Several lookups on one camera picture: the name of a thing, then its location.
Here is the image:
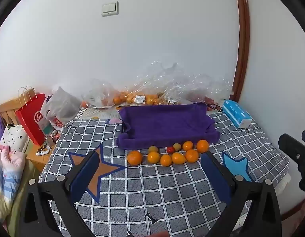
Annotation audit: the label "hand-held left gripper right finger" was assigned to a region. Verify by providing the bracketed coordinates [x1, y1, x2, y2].
[201, 151, 281, 237]

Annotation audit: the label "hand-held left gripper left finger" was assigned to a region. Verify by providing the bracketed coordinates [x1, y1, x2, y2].
[19, 150, 103, 237]

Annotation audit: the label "large orange mandarin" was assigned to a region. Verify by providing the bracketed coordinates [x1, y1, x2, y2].
[127, 150, 143, 166]

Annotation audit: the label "purple towel covered tray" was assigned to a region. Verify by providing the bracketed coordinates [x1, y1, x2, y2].
[115, 102, 221, 151]

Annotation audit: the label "wooden nightstand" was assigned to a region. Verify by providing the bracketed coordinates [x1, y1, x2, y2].
[26, 131, 60, 172]

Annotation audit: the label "grey checked star blanket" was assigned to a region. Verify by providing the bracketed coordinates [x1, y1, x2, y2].
[39, 110, 291, 237]

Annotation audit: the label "teal white carton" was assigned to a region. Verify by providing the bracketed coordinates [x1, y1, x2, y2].
[41, 120, 54, 135]

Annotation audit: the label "printed cardboard fruit box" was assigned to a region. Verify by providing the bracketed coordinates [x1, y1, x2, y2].
[79, 106, 123, 121]

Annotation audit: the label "blue tissue box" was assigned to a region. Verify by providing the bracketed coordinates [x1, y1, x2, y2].
[222, 100, 253, 129]

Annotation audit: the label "dark eyeglasses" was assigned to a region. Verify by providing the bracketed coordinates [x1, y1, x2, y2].
[205, 102, 223, 111]

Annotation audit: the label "pink patterned quilt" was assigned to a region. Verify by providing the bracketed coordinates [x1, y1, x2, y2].
[0, 144, 27, 223]

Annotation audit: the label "white plastic shopping bag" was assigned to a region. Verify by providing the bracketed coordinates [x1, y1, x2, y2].
[41, 86, 81, 134]

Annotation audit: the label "red paper bag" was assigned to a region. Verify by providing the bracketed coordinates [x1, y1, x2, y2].
[15, 86, 48, 146]

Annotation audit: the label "white floral pillow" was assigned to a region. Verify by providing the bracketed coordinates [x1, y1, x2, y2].
[0, 124, 28, 153]

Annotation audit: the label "labelled bag of small mandarins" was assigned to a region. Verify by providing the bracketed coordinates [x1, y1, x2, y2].
[113, 89, 168, 106]

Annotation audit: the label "wooden headboard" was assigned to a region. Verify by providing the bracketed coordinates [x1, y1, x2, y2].
[0, 89, 35, 126]

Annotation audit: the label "crumpled clear plastic bag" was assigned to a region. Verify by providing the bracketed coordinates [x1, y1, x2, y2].
[143, 60, 192, 104]

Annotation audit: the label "brown wooden door frame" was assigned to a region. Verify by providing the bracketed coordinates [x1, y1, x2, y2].
[233, 0, 251, 102]

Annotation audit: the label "white light switch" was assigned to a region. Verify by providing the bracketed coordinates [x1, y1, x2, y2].
[101, 1, 119, 17]

